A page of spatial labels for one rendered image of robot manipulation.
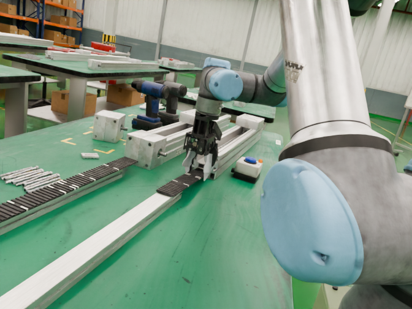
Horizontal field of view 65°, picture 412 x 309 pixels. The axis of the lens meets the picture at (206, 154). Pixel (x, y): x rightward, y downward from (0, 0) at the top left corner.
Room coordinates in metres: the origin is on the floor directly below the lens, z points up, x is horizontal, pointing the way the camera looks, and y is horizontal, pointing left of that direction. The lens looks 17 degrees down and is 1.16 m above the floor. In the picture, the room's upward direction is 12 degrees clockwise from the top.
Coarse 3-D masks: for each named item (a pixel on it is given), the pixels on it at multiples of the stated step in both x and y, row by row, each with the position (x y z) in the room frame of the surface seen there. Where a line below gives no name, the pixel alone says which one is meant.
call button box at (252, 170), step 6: (240, 162) 1.06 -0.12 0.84; (246, 162) 1.07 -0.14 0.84; (252, 162) 1.07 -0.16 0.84; (258, 162) 1.10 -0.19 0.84; (234, 168) 1.10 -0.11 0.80; (240, 168) 1.05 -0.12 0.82; (246, 168) 1.05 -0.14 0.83; (252, 168) 1.04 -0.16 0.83; (258, 168) 1.04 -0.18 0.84; (234, 174) 1.06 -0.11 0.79; (240, 174) 1.05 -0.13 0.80; (246, 174) 1.05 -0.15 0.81; (252, 174) 1.04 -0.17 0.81; (258, 174) 1.06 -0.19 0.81; (246, 180) 1.05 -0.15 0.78; (252, 180) 1.04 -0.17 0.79
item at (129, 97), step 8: (112, 88) 4.66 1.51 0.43; (120, 88) 4.65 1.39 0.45; (128, 88) 4.77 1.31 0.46; (56, 96) 3.53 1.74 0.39; (64, 96) 3.51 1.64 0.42; (88, 96) 3.70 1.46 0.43; (96, 96) 3.85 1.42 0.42; (112, 96) 4.66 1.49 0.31; (120, 96) 4.65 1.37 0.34; (128, 96) 4.63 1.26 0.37; (136, 96) 4.78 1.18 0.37; (144, 96) 5.13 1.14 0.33; (56, 104) 3.53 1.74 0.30; (64, 104) 3.50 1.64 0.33; (88, 104) 3.72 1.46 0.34; (120, 104) 4.65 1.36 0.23; (128, 104) 4.63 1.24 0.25; (136, 104) 4.83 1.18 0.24; (64, 112) 3.50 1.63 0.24; (88, 112) 3.73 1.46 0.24; (232, 120) 4.34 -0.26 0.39
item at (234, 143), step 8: (232, 128) 1.47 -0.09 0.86; (240, 128) 1.56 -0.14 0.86; (224, 136) 1.29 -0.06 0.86; (232, 136) 1.43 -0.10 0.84; (240, 136) 1.34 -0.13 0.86; (248, 136) 1.40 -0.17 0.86; (256, 136) 1.61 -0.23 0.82; (224, 144) 1.26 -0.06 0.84; (232, 144) 1.18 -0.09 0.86; (240, 144) 1.31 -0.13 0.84; (248, 144) 1.45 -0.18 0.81; (224, 152) 1.05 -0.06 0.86; (232, 152) 1.16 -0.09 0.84; (240, 152) 1.31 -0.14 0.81; (200, 160) 1.04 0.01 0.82; (216, 160) 1.01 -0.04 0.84; (224, 160) 1.07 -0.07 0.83; (232, 160) 1.19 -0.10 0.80; (192, 168) 1.06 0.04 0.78; (200, 168) 1.01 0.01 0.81; (216, 168) 1.00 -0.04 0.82; (224, 168) 1.10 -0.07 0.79; (208, 176) 1.00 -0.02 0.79; (216, 176) 1.01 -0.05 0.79
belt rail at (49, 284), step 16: (144, 208) 0.66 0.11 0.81; (160, 208) 0.69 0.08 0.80; (112, 224) 0.57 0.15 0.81; (128, 224) 0.58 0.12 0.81; (144, 224) 0.62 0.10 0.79; (96, 240) 0.50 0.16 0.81; (112, 240) 0.51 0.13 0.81; (128, 240) 0.57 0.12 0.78; (64, 256) 0.44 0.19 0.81; (80, 256) 0.45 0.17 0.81; (96, 256) 0.47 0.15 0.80; (48, 272) 0.40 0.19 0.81; (64, 272) 0.41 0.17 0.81; (80, 272) 0.44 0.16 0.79; (16, 288) 0.36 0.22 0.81; (32, 288) 0.37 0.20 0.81; (48, 288) 0.37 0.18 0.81; (64, 288) 0.40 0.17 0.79; (0, 304) 0.33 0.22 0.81; (16, 304) 0.33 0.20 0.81; (32, 304) 0.34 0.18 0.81; (48, 304) 0.37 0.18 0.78
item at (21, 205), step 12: (96, 168) 0.81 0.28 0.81; (108, 168) 0.83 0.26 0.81; (120, 168) 0.85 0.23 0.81; (72, 180) 0.71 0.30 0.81; (84, 180) 0.72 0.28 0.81; (96, 180) 0.75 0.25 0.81; (36, 192) 0.62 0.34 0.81; (48, 192) 0.63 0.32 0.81; (60, 192) 0.65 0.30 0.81; (0, 204) 0.55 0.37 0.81; (12, 204) 0.56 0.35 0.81; (24, 204) 0.56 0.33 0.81; (36, 204) 0.58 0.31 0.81; (0, 216) 0.51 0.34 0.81; (12, 216) 0.52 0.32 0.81
